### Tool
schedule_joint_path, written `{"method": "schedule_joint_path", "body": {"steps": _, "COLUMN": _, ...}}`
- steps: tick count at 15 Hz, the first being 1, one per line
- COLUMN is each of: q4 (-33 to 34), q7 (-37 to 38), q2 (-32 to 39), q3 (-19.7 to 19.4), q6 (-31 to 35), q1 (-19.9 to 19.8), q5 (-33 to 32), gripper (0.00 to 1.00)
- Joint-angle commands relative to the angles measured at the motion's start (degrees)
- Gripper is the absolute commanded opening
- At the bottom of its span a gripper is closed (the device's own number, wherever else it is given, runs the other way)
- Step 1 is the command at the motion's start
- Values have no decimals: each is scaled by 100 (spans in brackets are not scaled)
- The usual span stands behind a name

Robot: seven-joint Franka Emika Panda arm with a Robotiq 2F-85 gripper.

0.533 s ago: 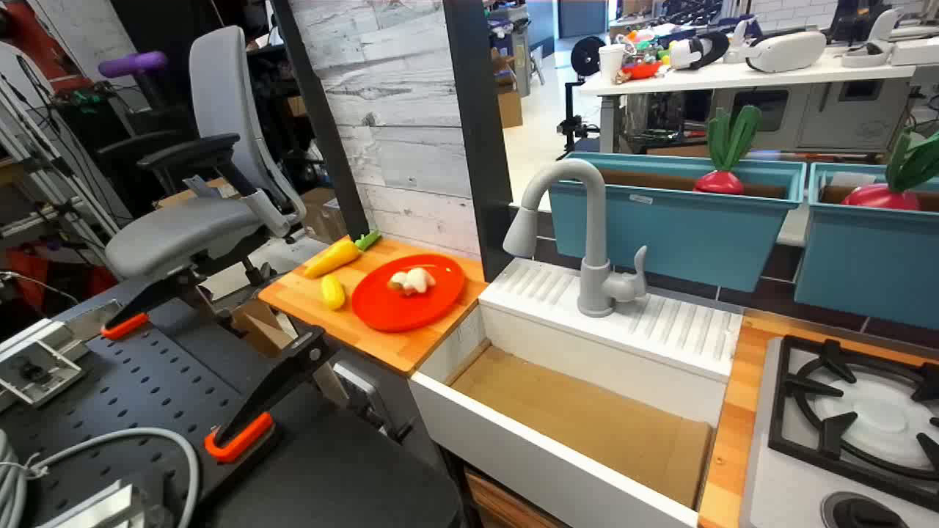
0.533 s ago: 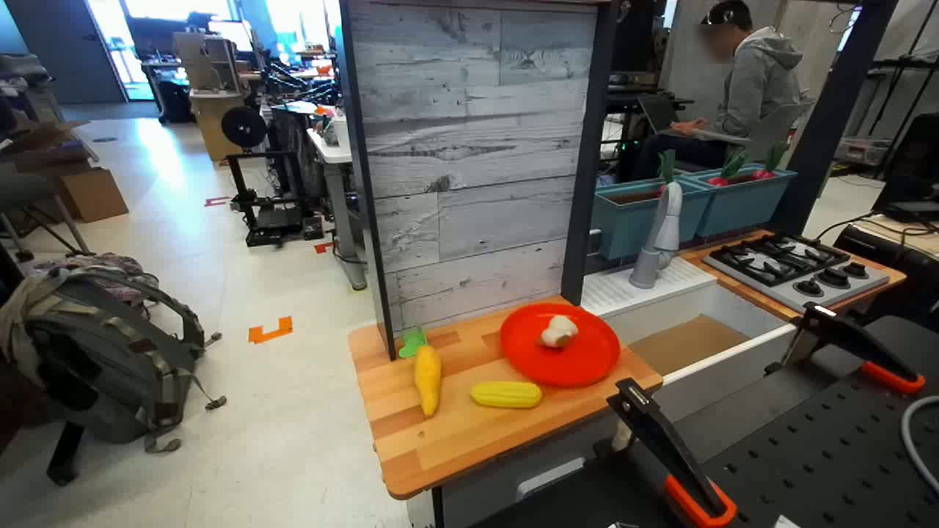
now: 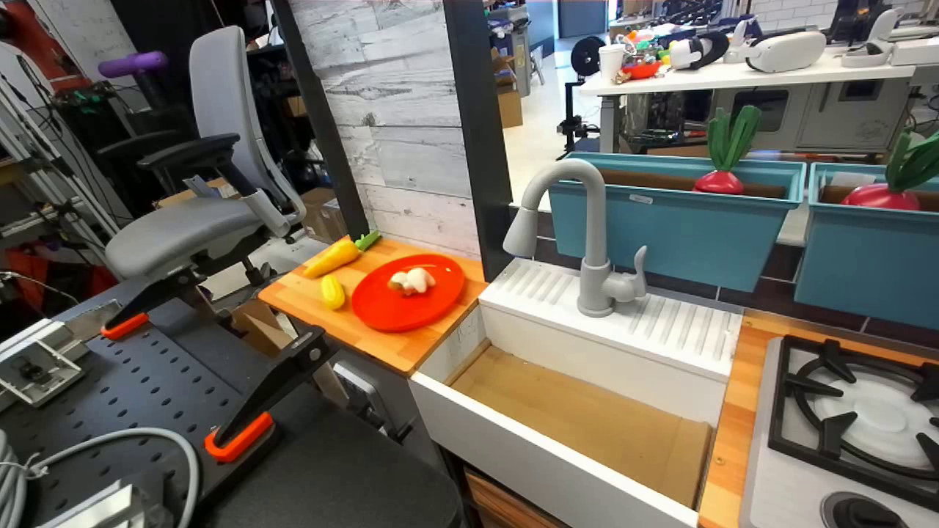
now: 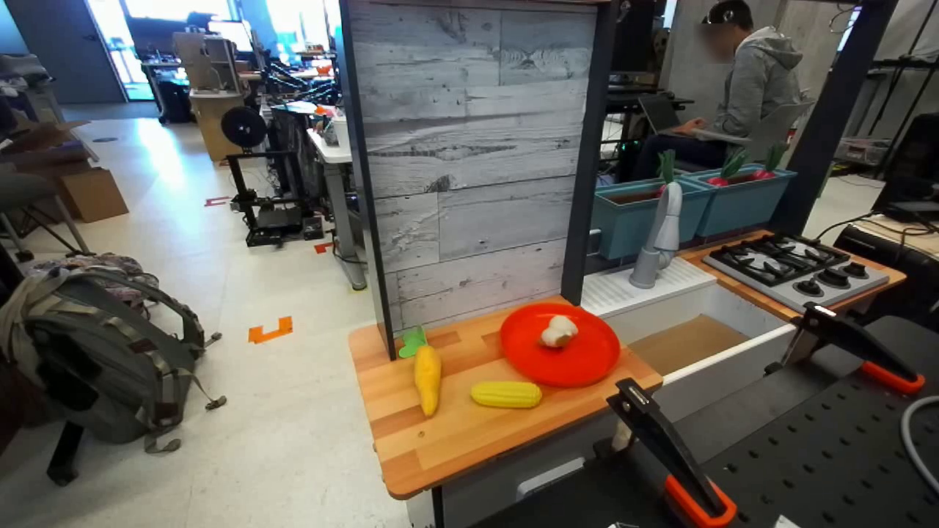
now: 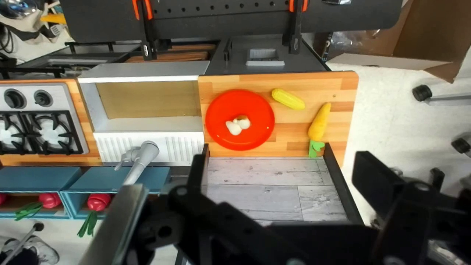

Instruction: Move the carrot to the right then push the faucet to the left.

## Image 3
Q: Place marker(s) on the grey toy faucet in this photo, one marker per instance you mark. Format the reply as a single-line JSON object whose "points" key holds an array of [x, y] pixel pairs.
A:
{"points": [[595, 283]]}

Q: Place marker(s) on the white toy garlic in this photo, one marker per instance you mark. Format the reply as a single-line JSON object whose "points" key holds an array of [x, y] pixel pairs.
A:
{"points": [[413, 280]]}

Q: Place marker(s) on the red plastic plate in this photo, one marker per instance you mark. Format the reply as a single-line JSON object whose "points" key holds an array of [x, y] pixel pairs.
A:
{"points": [[393, 308]]}

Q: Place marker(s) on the yellow toy lemon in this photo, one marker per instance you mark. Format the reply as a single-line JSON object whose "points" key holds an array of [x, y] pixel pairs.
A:
{"points": [[333, 291]]}

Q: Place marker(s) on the brown cardboard box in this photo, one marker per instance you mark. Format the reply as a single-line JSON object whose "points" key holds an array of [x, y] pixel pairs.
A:
{"points": [[510, 107]]}

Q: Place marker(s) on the orange cutting board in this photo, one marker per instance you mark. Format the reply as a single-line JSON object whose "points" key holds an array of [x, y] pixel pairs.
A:
{"points": [[312, 319]]}

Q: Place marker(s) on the whitewashed wood backdrop panel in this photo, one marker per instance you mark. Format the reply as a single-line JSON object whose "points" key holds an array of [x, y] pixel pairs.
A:
{"points": [[393, 119]]}

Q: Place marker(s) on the teal planter box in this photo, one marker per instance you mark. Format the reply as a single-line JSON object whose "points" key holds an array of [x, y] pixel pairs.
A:
{"points": [[871, 260], [677, 231]]}

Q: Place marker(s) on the white toy sink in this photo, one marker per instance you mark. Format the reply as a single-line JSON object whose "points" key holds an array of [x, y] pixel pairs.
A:
{"points": [[677, 332]]}

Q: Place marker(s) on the black round stand device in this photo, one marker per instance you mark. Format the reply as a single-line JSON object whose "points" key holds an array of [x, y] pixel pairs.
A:
{"points": [[585, 58]]}

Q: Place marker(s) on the red bowl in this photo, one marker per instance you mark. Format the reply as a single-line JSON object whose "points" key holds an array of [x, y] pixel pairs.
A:
{"points": [[642, 71]]}

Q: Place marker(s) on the red toy radish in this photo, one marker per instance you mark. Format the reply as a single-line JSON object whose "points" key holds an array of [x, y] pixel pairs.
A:
{"points": [[883, 195], [724, 181]]}

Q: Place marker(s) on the white table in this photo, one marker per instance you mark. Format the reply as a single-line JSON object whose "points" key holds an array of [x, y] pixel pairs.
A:
{"points": [[707, 78]]}

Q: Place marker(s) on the grey office chair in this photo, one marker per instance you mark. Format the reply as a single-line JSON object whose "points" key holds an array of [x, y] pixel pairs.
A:
{"points": [[167, 238]]}

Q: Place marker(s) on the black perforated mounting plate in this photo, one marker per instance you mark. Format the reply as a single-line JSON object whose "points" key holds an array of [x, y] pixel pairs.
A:
{"points": [[129, 390]]}

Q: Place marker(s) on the silver toy stove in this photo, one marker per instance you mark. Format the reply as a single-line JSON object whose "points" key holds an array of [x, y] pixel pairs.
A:
{"points": [[783, 480]]}

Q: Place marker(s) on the white headset device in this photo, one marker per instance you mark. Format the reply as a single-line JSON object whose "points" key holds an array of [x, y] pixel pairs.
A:
{"points": [[789, 52]]}

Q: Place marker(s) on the purple foam roll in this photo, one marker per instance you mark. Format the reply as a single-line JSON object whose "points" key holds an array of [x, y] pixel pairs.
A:
{"points": [[134, 63]]}

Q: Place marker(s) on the white metal rack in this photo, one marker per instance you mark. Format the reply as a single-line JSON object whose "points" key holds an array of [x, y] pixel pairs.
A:
{"points": [[60, 157]]}

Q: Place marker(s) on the black stove knob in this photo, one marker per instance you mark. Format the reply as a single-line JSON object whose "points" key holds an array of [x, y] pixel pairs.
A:
{"points": [[864, 512]]}

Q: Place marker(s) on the white plastic device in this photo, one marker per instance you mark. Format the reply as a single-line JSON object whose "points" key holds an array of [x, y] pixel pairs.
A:
{"points": [[905, 49]]}

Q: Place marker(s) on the black frame post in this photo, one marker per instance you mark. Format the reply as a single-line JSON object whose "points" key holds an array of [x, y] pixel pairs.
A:
{"points": [[319, 119], [479, 137]]}

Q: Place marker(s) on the silver metal bracket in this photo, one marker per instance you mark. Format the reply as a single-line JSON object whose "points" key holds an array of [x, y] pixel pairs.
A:
{"points": [[33, 370]]}

